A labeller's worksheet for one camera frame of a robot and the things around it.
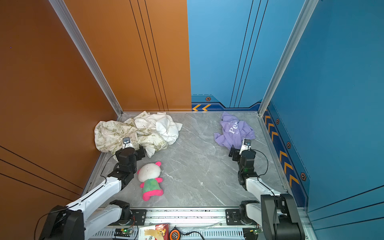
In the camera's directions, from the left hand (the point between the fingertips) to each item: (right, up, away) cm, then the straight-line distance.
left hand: (131, 145), depth 85 cm
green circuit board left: (+4, -39, -14) cm, 42 cm away
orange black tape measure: (+28, -37, -18) cm, 50 cm away
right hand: (+63, -1, +3) cm, 63 cm away
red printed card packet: (+23, -35, -18) cm, 46 cm away
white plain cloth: (+14, +13, +15) cm, 24 cm away
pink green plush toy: (+11, -15, -3) cm, 19 cm away
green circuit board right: (+65, -38, -15) cm, 77 cm away
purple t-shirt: (+63, +8, +14) cm, 65 cm away
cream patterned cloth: (-20, +5, +11) cm, 23 cm away
